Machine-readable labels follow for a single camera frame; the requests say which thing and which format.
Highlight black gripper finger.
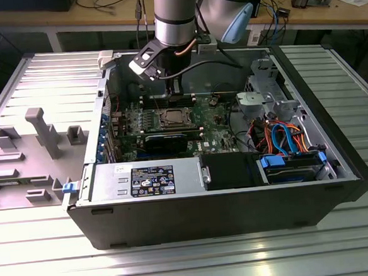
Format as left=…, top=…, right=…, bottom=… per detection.
left=165, top=76, right=186, bottom=103

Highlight silver CPU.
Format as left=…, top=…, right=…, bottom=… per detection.
left=165, top=109, right=186, bottom=125

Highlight black graphics card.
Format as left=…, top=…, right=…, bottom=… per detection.
left=144, top=132, right=189, bottom=155

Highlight green motherboard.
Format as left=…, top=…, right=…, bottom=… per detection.
left=109, top=91, right=241, bottom=164

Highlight white plastic case latch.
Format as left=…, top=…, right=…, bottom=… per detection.
left=96, top=49, right=117, bottom=71

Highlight silver metal drive cage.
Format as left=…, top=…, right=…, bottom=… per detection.
left=233, top=55, right=303, bottom=124

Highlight wooden desk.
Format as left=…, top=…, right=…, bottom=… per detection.
left=0, top=0, right=368, bottom=52

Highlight grey power supply unit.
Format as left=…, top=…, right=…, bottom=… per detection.
left=86, top=157, right=205, bottom=205

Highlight black PC case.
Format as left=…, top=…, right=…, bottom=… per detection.
left=51, top=31, right=368, bottom=254

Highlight grey parts rack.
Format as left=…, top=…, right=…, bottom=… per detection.
left=0, top=103, right=96, bottom=211

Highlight hard disk in blue carrier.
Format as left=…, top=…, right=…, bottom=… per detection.
left=255, top=149, right=330, bottom=187

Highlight blue plastic clip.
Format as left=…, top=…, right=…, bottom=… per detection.
left=62, top=181, right=82, bottom=196

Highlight black monitor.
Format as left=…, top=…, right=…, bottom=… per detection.
left=0, top=0, right=76, bottom=18

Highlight wire locking lever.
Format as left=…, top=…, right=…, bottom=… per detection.
left=150, top=88, right=162, bottom=112

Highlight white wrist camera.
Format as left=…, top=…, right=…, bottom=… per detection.
left=126, top=38, right=168, bottom=84

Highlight grey wrist camera block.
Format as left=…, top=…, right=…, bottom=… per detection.
left=197, top=42, right=219, bottom=54

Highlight black camera cable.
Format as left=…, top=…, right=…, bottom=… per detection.
left=159, top=57, right=243, bottom=81

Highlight blue data wire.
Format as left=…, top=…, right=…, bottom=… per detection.
left=270, top=122, right=301, bottom=156

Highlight orange power wires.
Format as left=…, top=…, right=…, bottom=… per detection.
left=248, top=116, right=311, bottom=158

